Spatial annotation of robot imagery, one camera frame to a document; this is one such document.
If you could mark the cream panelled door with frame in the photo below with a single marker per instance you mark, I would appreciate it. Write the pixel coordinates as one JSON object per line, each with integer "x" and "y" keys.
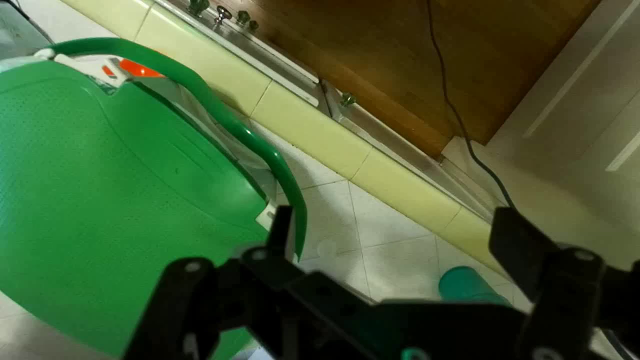
{"x": 587, "y": 101}

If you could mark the green trash can lid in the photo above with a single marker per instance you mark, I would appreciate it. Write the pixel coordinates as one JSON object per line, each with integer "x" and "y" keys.
{"x": 101, "y": 201}

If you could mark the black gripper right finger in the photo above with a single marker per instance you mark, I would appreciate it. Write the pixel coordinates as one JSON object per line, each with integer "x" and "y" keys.
{"x": 566, "y": 292}

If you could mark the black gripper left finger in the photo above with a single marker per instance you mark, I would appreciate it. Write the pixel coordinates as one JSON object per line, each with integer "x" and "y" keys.
{"x": 186, "y": 301}

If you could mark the teal plastic cup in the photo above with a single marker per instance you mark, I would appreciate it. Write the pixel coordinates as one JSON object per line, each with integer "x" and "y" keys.
{"x": 466, "y": 285}

